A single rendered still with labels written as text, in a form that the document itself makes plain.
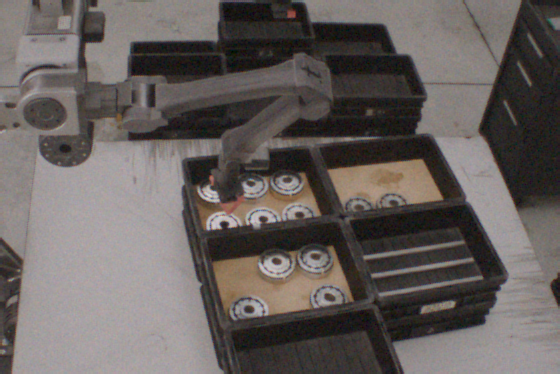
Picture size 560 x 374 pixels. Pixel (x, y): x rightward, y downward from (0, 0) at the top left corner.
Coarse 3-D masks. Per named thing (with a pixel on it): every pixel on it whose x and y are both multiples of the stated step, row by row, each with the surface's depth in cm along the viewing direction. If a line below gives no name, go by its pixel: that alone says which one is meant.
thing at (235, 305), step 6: (234, 300) 208; (240, 300) 208; (246, 300) 208; (252, 300) 208; (258, 300) 209; (234, 306) 206; (240, 306) 206; (258, 306) 207; (264, 306) 207; (234, 312) 205; (264, 312) 206; (234, 318) 203; (240, 318) 204
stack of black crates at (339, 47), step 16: (320, 32) 374; (336, 32) 375; (352, 32) 376; (368, 32) 377; (384, 32) 373; (320, 48) 374; (336, 48) 375; (352, 48) 376; (368, 48) 378; (384, 48) 374
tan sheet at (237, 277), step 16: (256, 256) 223; (336, 256) 225; (224, 272) 218; (240, 272) 218; (256, 272) 219; (336, 272) 221; (224, 288) 214; (240, 288) 215; (256, 288) 215; (272, 288) 216; (288, 288) 216; (304, 288) 217; (224, 304) 210; (272, 304) 212; (288, 304) 212; (304, 304) 213
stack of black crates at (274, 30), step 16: (224, 16) 361; (240, 16) 362; (256, 16) 363; (272, 16) 365; (304, 16) 358; (224, 32) 339; (240, 32) 358; (256, 32) 359; (272, 32) 360; (288, 32) 361; (304, 32) 359; (224, 48) 341; (240, 48) 342; (256, 48) 343; (272, 48) 344; (288, 48) 345; (304, 48) 346; (240, 64) 348; (256, 64) 349; (272, 64) 350
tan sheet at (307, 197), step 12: (228, 204) 236; (240, 204) 236; (252, 204) 237; (264, 204) 237; (276, 204) 238; (288, 204) 238; (312, 204) 239; (204, 216) 232; (240, 216) 233; (204, 228) 228
